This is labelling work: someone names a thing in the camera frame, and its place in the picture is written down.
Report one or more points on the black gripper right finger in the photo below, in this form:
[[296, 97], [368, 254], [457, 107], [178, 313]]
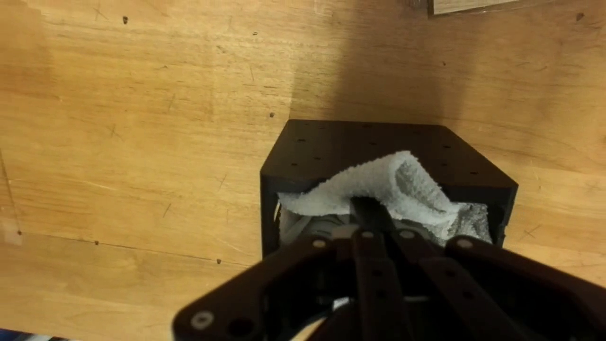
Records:
[[493, 290]]

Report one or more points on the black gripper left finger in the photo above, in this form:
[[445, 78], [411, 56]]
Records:
[[284, 290]]

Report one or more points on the white terry cloth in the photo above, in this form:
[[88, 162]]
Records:
[[391, 182]]

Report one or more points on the black perforated box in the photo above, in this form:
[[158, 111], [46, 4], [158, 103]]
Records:
[[353, 143]]

